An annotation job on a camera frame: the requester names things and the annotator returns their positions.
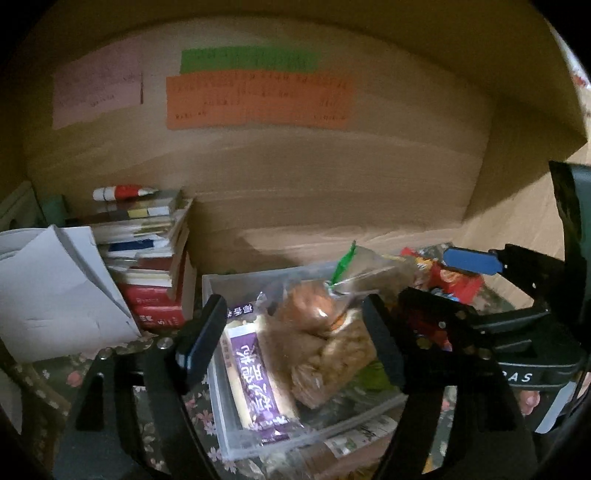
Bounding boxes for green snack packet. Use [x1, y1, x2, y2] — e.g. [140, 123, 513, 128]
[358, 362, 393, 393]

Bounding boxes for purple snack bar packet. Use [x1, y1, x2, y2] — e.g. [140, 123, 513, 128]
[222, 293, 303, 446]

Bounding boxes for white folded papers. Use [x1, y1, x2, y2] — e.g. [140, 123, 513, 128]
[0, 225, 141, 363]

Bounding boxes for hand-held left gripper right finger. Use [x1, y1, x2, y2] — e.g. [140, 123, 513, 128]
[362, 294, 539, 480]

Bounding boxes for floral tablecloth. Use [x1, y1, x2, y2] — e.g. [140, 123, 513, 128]
[0, 244, 591, 480]

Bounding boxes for red snack packet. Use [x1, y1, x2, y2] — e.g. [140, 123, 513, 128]
[399, 247, 483, 306]

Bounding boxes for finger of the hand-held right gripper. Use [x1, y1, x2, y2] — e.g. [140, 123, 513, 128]
[399, 287, 490, 348]
[442, 244, 566, 311]

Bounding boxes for red and white tube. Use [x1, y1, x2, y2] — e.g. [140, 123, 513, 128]
[92, 185, 160, 202]

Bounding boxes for round brown bun packet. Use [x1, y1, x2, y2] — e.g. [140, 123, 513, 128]
[276, 281, 343, 334]

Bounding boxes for long cream snack packet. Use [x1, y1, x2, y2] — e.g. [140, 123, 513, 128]
[295, 415, 402, 467]

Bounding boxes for clear plastic storage box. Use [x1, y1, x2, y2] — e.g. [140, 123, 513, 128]
[202, 261, 409, 462]

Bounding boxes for grain crisp square packet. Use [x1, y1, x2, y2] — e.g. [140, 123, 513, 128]
[291, 314, 376, 408]

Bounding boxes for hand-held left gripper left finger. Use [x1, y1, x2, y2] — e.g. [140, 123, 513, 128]
[53, 295, 229, 480]

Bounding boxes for green sticky note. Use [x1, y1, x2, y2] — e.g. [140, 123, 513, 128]
[179, 46, 320, 75]

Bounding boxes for pink sticky note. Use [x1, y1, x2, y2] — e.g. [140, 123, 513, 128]
[52, 39, 144, 130]

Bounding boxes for stack of books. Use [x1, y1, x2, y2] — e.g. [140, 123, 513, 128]
[90, 187, 198, 330]

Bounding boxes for orange sticky note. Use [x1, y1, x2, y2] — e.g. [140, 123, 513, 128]
[165, 70, 355, 131]

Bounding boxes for clear bag with green tie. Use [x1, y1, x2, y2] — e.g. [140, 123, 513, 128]
[328, 240, 416, 303]

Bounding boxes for person's right hand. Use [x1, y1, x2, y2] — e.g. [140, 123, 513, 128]
[518, 390, 540, 416]

